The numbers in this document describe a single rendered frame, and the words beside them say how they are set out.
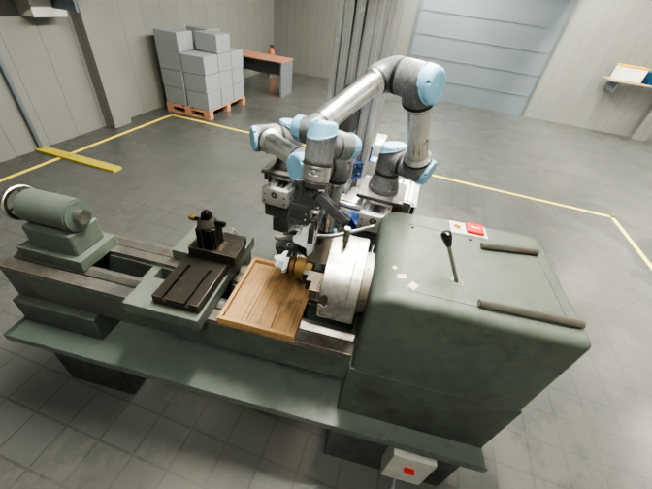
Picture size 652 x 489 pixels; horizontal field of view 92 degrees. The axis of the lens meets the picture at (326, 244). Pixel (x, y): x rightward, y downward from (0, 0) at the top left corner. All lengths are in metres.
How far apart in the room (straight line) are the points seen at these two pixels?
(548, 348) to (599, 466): 1.61
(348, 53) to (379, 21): 0.17
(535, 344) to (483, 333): 0.14
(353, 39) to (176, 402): 2.06
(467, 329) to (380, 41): 1.18
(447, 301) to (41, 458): 2.02
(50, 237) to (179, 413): 1.11
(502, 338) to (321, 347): 0.60
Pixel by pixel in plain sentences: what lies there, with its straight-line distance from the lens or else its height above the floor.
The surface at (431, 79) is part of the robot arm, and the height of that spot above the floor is 1.72.
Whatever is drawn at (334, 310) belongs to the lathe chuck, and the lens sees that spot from 1.06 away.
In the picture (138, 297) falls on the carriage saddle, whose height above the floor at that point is 0.93.
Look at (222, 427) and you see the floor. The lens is 2.04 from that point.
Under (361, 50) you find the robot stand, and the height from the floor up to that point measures 1.70.
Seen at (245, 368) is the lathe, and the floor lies 0.54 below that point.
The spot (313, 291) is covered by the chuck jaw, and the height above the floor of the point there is 1.11.
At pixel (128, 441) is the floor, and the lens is 2.14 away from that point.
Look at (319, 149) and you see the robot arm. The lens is 0.80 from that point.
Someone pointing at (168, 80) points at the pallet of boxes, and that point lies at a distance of 6.25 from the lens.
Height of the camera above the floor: 1.89
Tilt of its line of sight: 39 degrees down
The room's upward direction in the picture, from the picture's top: 8 degrees clockwise
